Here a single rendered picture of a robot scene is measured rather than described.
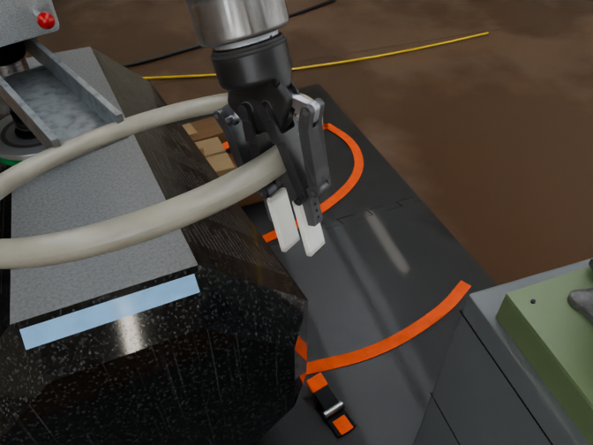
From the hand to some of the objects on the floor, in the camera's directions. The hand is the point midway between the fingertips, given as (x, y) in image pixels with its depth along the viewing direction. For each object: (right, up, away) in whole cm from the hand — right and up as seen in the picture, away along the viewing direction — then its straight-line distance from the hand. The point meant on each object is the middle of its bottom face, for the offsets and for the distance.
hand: (296, 222), depth 59 cm
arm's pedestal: (+59, -80, +90) cm, 134 cm away
